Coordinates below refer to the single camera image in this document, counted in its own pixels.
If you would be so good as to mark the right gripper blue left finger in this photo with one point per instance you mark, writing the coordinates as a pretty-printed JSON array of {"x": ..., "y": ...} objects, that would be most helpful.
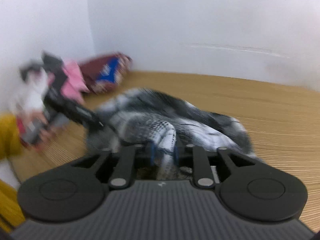
[{"x": 130, "y": 159}]

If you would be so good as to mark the black white plaid shirt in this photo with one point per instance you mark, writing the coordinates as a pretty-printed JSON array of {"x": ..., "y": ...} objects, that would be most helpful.
[{"x": 143, "y": 115}]

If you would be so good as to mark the maroon blue printed garment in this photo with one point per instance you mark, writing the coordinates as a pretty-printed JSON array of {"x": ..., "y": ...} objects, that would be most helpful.
[{"x": 106, "y": 72}]

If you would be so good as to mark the grey sweatshirt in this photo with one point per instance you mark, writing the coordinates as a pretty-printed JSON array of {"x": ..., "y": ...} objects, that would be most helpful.
[{"x": 49, "y": 63}]

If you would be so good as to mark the white garment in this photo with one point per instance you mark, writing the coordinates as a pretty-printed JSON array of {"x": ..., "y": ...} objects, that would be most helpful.
[{"x": 29, "y": 95}]

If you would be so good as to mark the person left hand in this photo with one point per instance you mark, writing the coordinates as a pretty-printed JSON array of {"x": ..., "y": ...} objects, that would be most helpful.
[{"x": 37, "y": 123}]

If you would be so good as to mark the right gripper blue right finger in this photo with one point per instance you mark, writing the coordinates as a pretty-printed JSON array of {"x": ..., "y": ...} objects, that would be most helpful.
[{"x": 194, "y": 163}]

